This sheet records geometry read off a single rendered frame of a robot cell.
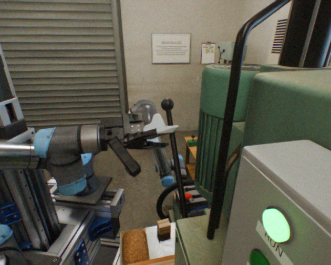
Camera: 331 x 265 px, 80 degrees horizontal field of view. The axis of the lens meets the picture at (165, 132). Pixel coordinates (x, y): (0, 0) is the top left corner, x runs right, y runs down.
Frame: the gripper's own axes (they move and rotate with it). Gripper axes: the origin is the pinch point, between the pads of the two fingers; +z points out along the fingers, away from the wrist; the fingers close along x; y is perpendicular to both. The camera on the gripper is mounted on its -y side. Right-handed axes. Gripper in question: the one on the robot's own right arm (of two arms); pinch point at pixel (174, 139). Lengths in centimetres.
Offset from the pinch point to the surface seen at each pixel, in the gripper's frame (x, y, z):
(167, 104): -7.2, 7.3, -2.0
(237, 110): -22.0, -2.6, 7.3
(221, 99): -21.4, 0.1, 5.0
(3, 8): 168, 262, -163
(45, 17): 172, 251, -113
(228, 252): -32.7, -21.6, -4.9
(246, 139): -30.9, -10.8, 1.3
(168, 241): 26.9, -29.8, -1.8
